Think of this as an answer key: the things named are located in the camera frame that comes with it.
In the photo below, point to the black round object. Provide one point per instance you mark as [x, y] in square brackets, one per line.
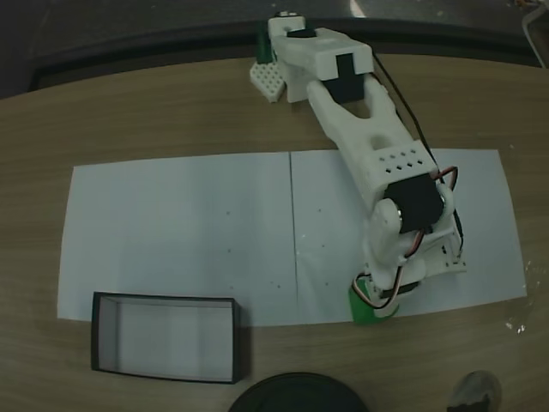
[296, 395]

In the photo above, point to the white paper sheet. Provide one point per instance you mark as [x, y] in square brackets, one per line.
[180, 240]
[326, 240]

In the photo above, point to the grey shoe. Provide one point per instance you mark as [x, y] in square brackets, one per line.
[476, 392]

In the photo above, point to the green cube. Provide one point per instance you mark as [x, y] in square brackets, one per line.
[364, 310]

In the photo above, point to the white perforated base plate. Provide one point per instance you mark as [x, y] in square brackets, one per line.
[268, 81]

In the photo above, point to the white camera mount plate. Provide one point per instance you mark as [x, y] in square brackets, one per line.
[448, 253]

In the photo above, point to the green clamp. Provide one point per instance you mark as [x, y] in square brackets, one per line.
[262, 47]

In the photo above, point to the dark open cardboard box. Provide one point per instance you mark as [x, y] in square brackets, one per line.
[165, 339]

